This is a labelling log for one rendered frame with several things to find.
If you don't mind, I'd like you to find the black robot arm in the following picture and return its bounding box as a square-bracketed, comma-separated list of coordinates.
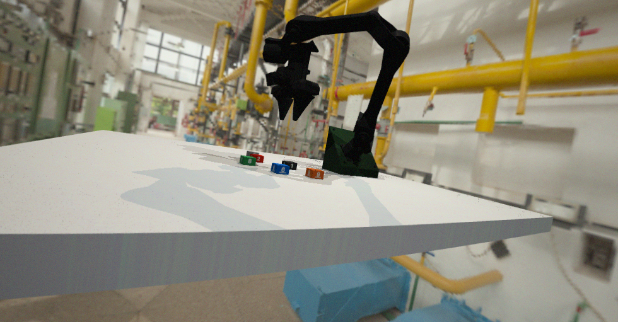
[263, 10, 410, 161]

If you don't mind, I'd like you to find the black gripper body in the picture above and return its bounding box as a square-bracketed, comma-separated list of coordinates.
[271, 62, 320, 98]

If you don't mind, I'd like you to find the small red block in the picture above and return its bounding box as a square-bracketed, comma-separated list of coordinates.
[250, 154, 264, 163]

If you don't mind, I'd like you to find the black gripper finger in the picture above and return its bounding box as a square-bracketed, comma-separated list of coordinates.
[273, 94, 294, 120]
[290, 91, 315, 121]

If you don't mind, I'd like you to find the orange block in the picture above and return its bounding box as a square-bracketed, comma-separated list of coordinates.
[305, 168, 324, 179]

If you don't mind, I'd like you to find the green block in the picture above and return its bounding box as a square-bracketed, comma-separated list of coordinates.
[239, 155, 256, 166]

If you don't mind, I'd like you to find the blue block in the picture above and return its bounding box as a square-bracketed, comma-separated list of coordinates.
[271, 163, 290, 175]

